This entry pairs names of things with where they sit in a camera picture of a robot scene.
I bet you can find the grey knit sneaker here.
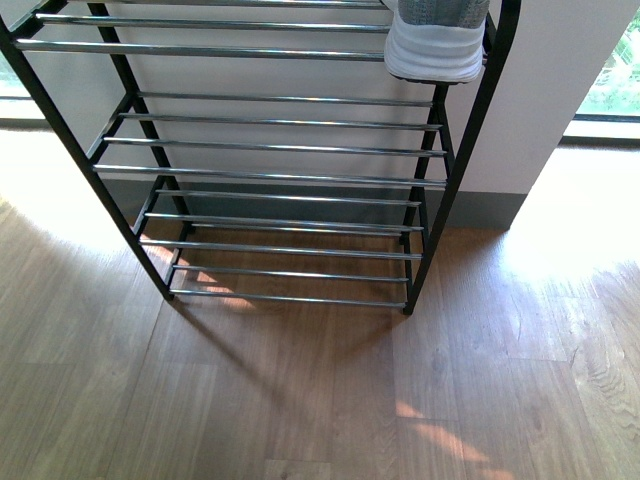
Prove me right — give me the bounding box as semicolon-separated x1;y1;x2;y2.
382;0;490;84

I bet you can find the black metal shoe rack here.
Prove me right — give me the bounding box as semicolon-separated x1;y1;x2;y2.
1;1;521;314

